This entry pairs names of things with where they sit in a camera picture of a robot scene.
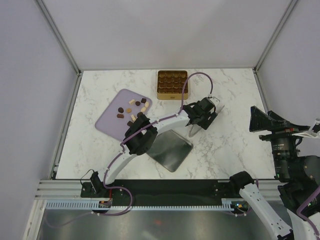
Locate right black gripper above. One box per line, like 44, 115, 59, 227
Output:
249, 104, 311, 178

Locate metal tongs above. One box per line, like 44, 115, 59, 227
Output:
188, 96, 225, 138

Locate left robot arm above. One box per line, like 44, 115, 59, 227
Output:
80, 97, 218, 198

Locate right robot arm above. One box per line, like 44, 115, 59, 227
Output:
228, 106, 320, 240

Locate gold chocolate tin box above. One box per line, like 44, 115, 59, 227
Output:
156, 70, 189, 100

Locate dark metal tin lid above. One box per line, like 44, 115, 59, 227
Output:
146, 130, 193, 173

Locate lilac plastic tray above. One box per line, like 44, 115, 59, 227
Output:
95, 88, 153, 142

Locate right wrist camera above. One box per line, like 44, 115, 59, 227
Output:
308, 118, 320, 138

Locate white cable duct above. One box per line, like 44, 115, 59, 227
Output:
45, 198, 248, 211

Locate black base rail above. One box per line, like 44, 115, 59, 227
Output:
80, 178, 251, 207

